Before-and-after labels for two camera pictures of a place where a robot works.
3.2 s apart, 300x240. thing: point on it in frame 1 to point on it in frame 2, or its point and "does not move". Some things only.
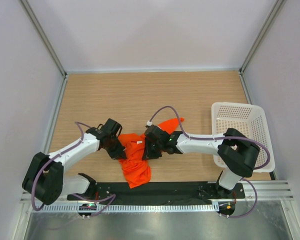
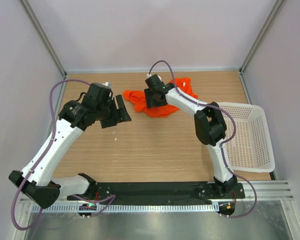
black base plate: (157, 193) does not move
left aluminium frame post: (43, 36) does not move
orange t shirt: (138, 171) to (184, 85)
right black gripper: (148, 154) to (149, 103)
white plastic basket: (250, 119) does not move
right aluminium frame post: (275, 12) does not move
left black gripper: (119, 153) to (120, 115)
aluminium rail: (278, 190) does not move
